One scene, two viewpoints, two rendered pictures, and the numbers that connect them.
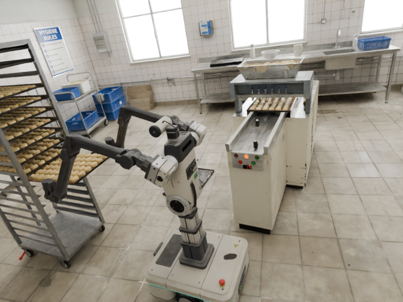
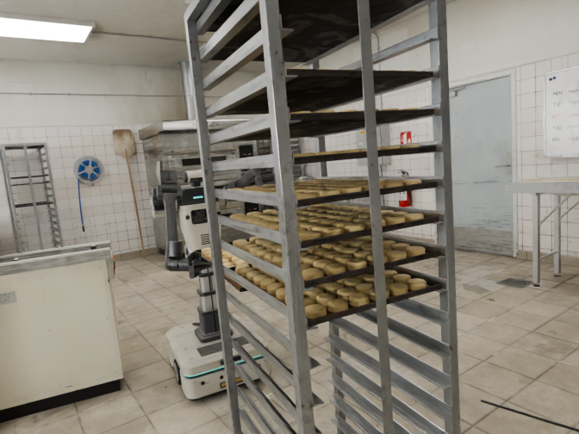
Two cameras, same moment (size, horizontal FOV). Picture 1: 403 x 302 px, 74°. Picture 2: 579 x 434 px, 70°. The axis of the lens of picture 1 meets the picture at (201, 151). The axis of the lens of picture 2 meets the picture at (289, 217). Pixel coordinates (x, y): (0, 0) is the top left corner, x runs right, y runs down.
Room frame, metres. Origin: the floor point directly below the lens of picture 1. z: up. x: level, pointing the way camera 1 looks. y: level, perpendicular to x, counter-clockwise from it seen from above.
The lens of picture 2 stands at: (3.04, 2.16, 1.32)
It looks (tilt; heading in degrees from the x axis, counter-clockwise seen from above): 8 degrees down; 218
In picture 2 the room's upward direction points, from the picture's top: 5 degrees counter-clockwise
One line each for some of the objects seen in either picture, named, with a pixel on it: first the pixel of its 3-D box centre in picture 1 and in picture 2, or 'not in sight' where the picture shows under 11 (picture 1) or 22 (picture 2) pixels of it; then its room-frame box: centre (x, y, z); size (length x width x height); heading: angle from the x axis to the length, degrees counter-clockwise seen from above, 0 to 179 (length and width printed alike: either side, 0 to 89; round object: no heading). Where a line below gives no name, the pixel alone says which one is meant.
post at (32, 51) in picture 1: (71, 147); (218, 267); (2.09, 1.07, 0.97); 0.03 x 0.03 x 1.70; 64
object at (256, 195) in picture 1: (261, 171); (53, 325); (2.05, -0.51, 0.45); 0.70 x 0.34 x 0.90; 151
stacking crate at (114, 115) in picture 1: (113, 112); not in sight; (5.97, 1.84, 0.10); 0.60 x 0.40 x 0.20; 160
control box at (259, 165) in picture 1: (247, 160); (110, 264); (1.74, -0.33, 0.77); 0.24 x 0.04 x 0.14; 61
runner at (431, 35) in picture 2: not in sight; (356, 65); (1.84, 1.54, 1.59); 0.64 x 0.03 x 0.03; 64
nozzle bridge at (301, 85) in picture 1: (271, 94); not in sight; (2.49, -0.76, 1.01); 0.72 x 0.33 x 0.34; 61
